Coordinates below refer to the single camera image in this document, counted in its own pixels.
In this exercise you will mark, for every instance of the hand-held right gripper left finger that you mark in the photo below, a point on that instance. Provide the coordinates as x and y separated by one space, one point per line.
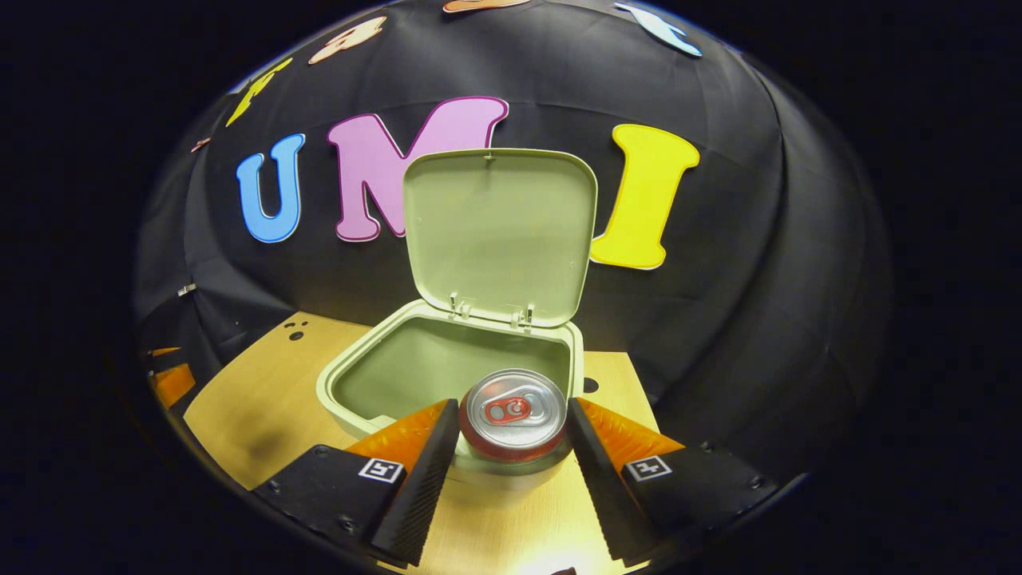
423 487

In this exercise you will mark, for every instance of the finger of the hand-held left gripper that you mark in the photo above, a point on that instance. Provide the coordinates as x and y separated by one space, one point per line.
164 351
174 385

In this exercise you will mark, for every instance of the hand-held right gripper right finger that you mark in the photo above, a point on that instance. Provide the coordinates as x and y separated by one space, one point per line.
603 487

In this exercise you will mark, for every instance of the red pop can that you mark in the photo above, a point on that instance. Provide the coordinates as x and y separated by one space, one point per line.
515 411

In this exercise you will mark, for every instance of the pale green desktop garbage bin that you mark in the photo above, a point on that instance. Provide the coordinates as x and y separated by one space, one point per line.
495 231

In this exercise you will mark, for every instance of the wooden desktop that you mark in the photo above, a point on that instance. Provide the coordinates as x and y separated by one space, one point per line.
255 415

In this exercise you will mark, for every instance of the pink cloth clip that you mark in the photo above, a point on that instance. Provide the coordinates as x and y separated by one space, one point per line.
200 144

